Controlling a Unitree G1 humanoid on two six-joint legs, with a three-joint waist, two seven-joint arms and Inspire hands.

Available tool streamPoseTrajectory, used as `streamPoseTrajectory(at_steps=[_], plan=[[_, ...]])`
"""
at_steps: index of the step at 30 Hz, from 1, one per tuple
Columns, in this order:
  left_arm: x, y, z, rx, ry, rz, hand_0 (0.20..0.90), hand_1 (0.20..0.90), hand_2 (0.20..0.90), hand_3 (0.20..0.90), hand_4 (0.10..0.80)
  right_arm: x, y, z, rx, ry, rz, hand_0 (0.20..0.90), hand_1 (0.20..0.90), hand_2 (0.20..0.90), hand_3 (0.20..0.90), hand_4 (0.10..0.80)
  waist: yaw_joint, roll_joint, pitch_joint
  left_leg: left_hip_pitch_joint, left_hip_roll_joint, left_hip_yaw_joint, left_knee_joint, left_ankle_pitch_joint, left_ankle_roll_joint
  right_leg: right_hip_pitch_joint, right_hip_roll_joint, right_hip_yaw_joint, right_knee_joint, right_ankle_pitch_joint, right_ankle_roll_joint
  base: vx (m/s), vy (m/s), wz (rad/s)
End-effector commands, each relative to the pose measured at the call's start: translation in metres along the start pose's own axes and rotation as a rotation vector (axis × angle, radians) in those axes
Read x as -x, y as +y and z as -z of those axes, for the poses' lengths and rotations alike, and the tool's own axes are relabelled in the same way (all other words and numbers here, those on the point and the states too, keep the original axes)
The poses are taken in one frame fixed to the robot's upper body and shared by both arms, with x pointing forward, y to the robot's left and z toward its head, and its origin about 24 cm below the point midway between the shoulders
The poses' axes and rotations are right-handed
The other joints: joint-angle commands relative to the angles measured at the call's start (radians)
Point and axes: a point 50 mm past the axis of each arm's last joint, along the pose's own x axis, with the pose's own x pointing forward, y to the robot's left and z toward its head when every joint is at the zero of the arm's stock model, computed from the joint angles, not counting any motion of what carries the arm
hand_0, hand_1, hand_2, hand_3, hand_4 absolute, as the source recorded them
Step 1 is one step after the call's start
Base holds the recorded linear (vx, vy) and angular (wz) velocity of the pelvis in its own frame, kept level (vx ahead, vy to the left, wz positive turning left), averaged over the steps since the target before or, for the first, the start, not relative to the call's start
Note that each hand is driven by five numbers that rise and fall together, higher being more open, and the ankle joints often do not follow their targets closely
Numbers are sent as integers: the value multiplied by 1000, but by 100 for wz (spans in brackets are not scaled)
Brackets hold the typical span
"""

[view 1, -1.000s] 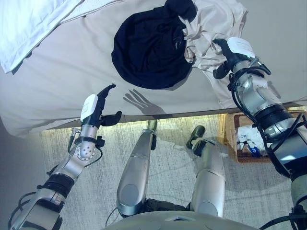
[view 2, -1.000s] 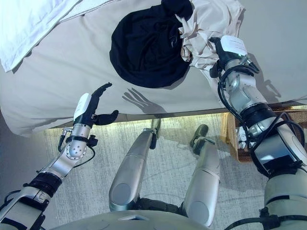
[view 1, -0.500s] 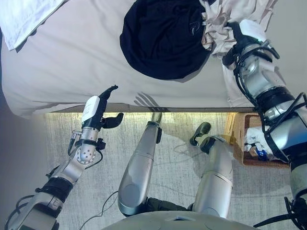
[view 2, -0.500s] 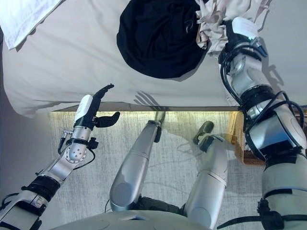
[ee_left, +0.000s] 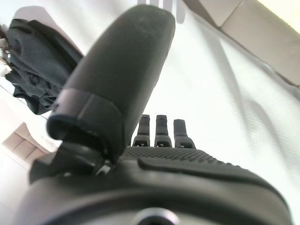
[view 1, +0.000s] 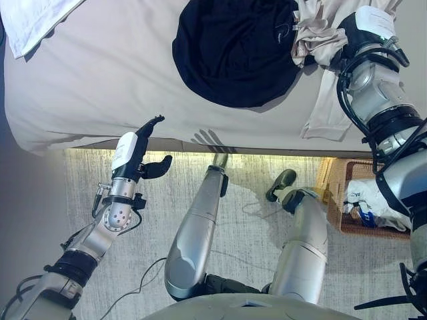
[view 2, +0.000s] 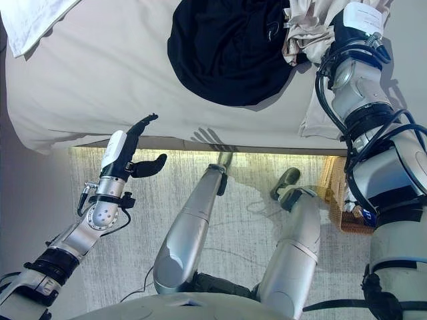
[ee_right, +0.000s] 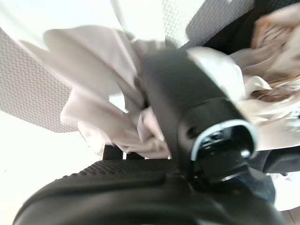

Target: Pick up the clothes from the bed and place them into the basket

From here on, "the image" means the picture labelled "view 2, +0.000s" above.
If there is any wicker laundry basket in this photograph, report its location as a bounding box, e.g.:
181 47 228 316
321 155 378 237

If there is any beige garment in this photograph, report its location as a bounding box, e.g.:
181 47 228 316
281 0 395 140

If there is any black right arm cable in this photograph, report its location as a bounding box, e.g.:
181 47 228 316
314 42 427 208

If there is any bed with beige cover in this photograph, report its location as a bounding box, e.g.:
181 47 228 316
0 0 427 157

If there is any black waist strap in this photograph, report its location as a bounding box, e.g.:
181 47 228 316
301 299 368 313

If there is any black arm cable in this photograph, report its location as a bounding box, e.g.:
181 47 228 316
314 42 427 208
77 181 137 231

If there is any grey robot torso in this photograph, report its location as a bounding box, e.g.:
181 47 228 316
72 292 298 320

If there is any black garment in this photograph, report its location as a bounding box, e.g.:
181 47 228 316
167 0 297 108

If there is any silver right robot leg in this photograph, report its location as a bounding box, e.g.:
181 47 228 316
256 185 324 320

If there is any silver robot leg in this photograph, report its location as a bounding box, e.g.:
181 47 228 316
256 185 324 320
152 151 235 298

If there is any dark green right robot foot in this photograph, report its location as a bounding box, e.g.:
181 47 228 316
269 167 302 201

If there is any white duvet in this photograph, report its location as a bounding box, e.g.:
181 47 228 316
0 0 81 60

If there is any silver left robot leg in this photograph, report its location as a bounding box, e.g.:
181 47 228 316
152 151 235 298

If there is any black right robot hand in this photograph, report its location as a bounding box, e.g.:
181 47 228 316
332 1 385 47

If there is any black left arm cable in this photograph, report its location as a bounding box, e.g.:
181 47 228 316
77 181 137 231

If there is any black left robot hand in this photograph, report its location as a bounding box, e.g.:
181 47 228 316
99 113 168 183

